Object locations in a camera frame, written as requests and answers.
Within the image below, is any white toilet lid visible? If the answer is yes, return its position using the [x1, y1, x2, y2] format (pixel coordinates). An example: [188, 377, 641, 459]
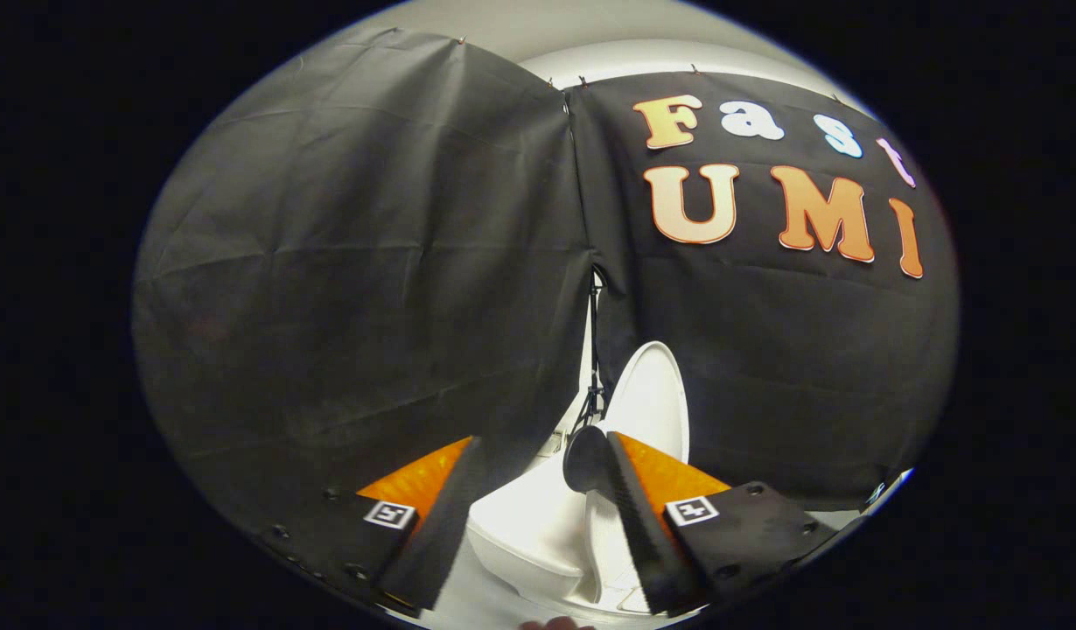
[582, 341, 692, 613]

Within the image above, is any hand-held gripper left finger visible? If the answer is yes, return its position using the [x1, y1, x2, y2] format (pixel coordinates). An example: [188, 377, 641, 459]
[258, 436, 486, 611]

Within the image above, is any black light stand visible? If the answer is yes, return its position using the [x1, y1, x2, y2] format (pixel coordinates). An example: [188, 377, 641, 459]
[573, 267, 609, 436]

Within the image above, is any black backdrop cloth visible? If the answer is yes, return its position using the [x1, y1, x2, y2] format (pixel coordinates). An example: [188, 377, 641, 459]
[134, 26, 959, 596]

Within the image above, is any round black lid handle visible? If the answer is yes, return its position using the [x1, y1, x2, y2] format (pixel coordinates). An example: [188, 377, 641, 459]
[562, 426, 622, 495]

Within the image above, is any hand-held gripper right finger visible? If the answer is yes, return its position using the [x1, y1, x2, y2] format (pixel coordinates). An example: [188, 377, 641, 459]
[606, 431, 841, 616]

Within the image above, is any white ceramic toilet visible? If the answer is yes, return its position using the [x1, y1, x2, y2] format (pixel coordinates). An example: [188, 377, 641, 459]
[433, 394, 653, 627]

